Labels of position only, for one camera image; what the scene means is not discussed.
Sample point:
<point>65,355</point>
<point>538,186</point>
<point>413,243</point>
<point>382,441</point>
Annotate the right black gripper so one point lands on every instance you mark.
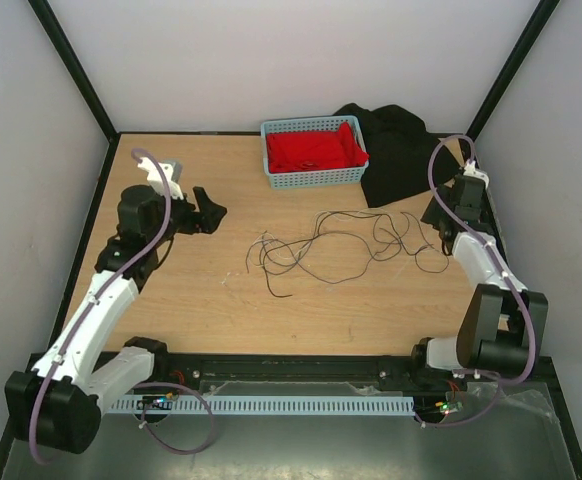
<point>431,214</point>

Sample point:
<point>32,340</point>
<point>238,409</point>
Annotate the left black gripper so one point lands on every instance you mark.
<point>206,220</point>

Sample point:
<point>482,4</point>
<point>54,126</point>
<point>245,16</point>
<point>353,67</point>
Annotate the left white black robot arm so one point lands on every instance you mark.
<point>59,403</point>

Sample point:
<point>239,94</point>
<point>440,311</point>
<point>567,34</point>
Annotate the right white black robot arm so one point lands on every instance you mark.
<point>504,323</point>

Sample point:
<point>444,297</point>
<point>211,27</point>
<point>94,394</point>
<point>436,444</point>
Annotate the black cloth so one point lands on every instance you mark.
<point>399,148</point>

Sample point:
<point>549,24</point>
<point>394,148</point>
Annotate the light blue plastic basket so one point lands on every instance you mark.
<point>312,178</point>

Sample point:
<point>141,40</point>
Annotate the red cloth in basket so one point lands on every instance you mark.
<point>291,152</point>

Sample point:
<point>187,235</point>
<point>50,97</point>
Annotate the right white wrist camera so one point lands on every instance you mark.
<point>471,170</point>

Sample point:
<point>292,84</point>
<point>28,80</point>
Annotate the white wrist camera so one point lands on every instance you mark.
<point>163,177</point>
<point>471,170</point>

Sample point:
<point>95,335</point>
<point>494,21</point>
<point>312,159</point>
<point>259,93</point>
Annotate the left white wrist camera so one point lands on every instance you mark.
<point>163,177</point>

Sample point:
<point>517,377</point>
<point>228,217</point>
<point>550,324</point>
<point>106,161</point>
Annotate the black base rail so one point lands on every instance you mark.
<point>385,373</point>

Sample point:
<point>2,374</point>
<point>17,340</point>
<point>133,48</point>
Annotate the light blue slotted cable duct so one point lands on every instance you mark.
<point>240,405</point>

